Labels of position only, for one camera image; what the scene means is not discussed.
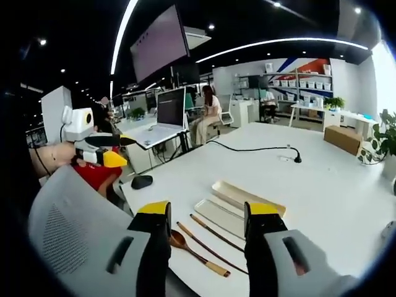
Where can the black computer mouse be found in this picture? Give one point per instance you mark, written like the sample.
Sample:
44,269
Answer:
141,182

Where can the wooden spoon utensil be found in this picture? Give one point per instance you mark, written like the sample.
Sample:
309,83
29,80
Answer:
185,244

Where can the open silver laptop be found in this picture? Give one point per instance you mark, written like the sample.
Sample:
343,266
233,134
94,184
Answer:
168,108

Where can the storage shelf with white bins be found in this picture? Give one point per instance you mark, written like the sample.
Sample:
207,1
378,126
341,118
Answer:
304,82

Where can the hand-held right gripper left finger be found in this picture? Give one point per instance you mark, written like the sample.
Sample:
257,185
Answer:
154,247

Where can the beige cutlery case base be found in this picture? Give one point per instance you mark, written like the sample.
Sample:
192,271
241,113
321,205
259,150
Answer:
247,195

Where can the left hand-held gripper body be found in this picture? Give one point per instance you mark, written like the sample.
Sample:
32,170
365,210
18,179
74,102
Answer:
75,123

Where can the person's left hand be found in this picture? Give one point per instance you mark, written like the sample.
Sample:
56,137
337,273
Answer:
54,157

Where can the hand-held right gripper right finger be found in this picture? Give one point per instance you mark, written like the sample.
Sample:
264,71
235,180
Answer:
263,247

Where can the white plant pot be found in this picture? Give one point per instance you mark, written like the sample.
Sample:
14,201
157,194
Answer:
390,168

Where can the small green desk plant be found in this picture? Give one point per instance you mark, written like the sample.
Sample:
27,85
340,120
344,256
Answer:
334,102

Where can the brown cardboard box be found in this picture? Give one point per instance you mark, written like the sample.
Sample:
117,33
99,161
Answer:
341,139

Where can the hanging flat monitor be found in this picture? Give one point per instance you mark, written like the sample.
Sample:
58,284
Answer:
159,46

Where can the large green potted plant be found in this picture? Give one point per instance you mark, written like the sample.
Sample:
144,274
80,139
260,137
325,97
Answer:
383,136

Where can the red garment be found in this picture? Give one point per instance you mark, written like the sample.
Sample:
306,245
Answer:
99,176

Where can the white side table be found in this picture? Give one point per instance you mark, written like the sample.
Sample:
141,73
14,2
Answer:
306,111

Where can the white square pillar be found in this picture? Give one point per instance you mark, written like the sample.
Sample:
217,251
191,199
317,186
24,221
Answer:
54,111

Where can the dark wooden chopstick utensil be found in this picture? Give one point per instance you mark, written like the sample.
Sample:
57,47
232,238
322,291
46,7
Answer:
213,230
204,244

